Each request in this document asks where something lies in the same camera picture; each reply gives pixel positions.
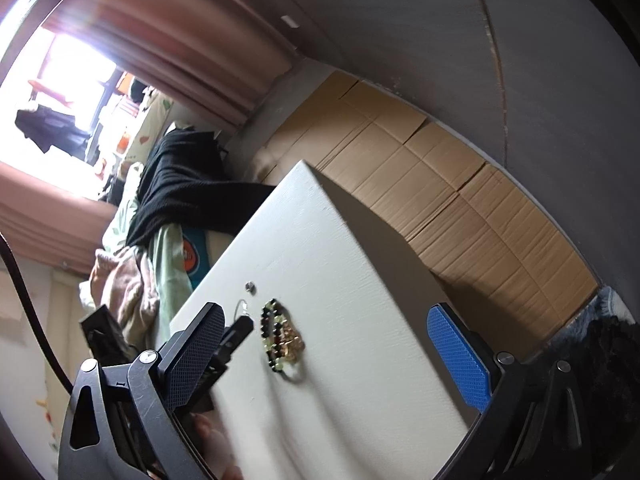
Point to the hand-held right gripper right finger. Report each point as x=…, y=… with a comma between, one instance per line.
x=460, y=365

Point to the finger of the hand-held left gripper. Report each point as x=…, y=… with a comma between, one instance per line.
x=235, y=337

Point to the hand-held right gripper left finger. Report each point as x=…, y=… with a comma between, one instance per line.
x=195, y=360

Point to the silver hook earring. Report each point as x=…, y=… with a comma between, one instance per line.
x=243, y=307

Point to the person's left hand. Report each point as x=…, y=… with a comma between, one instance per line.
x=215, y=442

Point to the pink fleece blanket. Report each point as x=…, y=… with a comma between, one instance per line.
x=125, y=295

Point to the small silver stud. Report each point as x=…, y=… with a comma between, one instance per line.
x=250, y=286

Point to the teal printed cushion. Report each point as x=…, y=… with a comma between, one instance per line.
x=195, y=257

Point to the pink curtain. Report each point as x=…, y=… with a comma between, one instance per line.
x=190, y=35
x=50, y=210

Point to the black knitted cloth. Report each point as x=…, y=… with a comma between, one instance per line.
x=180, y=185

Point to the flattened cardboard sheet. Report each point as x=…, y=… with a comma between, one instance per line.
x=450, y=200

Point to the orange cup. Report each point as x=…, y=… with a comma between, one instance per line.
x=121, y=144

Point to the hanging dark clothes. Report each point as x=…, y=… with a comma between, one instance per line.
x=50, y=127

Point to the leaf printed sill cloth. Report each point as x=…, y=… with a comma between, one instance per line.
x=152, y=120

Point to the white wall socket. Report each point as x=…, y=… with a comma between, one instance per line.
x=290, y=21

